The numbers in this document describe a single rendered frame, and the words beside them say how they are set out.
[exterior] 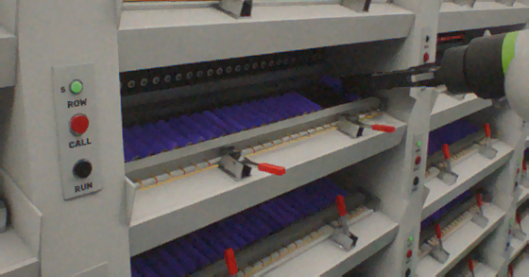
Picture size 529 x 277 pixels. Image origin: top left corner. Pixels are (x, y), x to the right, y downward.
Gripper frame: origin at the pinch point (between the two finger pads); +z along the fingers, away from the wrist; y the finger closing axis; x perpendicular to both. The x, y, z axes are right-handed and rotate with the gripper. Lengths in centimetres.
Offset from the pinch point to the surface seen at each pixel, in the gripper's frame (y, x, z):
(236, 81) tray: -20.6, 3.8, 10.6
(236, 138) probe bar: -32.7, -3.6, -0.2
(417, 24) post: 7.6, 8.7, -8.1
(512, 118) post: 77, -20, 1
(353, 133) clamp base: -10.0, -7.5, -3.4
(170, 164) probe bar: -44.2, -4.5, -0.4
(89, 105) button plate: -57, 4, -8
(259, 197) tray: -32.7, -11.6, -2.6
